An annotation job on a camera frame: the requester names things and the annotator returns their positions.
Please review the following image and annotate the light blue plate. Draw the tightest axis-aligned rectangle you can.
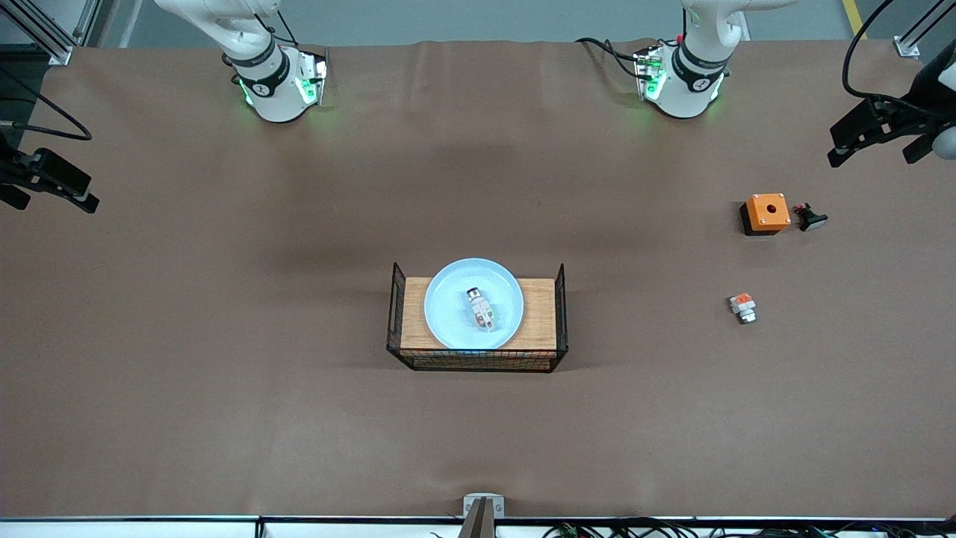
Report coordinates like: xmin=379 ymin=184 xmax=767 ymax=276
xmin=423 ymin=258 xmax=525 ymax=352

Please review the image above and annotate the white red-capped push button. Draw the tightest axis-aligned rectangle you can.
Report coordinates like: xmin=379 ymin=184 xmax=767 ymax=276
xmin=466 ymin=288 xmax=498 ymax=332

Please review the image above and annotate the black white-capped push button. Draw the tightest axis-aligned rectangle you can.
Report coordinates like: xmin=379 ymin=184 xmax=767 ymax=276
xmin=793 ymin=202 xmax=829 ymax=232

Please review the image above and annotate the wooden board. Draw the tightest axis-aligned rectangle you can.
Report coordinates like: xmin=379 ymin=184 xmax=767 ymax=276
xmin=400 ymin=277 xmax=559 ymax=351

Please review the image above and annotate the aluminium frame profile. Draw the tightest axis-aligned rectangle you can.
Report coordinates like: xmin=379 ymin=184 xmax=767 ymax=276
xmin=0 ymin=4 xmax=74 ymax=67
xmin=72 ymin=0 xmax=103 ymax=47
xmin=893 ymin=0 xmax=956 ymax=60

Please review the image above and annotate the orange button enclosure box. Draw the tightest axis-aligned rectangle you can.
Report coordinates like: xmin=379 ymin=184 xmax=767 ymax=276
xmin=739 ymin=193 xmax=792 ymax=237

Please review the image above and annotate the black arm base cable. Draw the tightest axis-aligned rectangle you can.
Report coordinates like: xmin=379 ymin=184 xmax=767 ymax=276
xmin=574 ymin=37 xmax=645 ymax=80

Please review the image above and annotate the white table edge rail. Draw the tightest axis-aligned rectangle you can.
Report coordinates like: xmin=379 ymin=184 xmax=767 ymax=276
xmin=0 ymin=516 xmax=956 ymax=538

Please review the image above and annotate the tangled cable bundle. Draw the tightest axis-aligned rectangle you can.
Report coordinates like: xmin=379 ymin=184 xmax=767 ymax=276
xmin=544 ymin=519 xmax=956 ymax=538

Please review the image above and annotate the black wire basket rack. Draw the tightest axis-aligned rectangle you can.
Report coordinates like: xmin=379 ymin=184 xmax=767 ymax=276
xmin=386 ymin=262 xmax=569 ymax=374

